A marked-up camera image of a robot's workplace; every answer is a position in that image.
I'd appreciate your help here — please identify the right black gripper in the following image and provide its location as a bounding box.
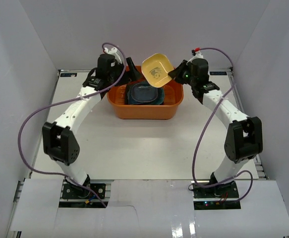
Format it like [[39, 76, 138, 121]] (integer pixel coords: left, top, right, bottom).
[[169, 60, 197, 87]]

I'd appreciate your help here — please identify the black floral square plate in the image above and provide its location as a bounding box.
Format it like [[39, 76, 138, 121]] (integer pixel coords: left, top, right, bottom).
[[124, 84, 132, 105]]

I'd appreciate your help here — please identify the blue leaf-shaped dish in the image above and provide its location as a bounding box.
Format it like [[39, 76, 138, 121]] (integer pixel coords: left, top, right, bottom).
[[127, 81, 166, 106]]

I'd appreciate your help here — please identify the teal round scalloped plate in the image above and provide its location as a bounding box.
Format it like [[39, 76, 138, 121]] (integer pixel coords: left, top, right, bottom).
[[126, 84, 166, 106]]

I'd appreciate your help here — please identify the yellow square dish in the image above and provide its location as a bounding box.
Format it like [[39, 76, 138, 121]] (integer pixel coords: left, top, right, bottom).
[[141, 53, 174, 88]]

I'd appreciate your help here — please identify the clear glass plate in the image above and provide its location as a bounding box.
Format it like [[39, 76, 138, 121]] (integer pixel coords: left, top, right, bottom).
[[128, 83, 158, 104]]

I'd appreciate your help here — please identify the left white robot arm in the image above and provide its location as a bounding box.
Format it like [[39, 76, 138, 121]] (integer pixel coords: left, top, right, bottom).
[[42, 53, 141, 198]]

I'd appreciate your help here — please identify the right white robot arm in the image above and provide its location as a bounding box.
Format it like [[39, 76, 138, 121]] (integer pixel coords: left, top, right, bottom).
[[168, 58, 263, 198]]

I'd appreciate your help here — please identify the orange plastic bin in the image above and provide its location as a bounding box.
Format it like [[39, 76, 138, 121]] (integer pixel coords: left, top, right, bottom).
[[107, 81, 184, 119]]

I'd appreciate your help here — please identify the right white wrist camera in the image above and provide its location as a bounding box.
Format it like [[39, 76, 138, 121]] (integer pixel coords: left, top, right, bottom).
[[189, 48, 204, 61]]

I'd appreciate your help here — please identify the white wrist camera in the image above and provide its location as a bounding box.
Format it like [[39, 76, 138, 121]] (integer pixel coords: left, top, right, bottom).
[[103, 47, 122, 63], [189, 48, 204, 61]]

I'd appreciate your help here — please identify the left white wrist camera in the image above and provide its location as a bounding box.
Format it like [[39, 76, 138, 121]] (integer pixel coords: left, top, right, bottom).
[[103, 47, 122, 63]]

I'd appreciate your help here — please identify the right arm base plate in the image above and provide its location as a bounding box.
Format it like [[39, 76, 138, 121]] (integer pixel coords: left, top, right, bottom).
[[188, 181, 241, 211]]

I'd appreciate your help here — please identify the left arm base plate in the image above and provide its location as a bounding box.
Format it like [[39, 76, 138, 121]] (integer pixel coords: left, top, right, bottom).
[[59, 181, 110, 208]]

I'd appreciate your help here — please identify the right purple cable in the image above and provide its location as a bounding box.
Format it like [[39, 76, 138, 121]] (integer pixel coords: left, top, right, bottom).
[[190, 47, 253, 205]]

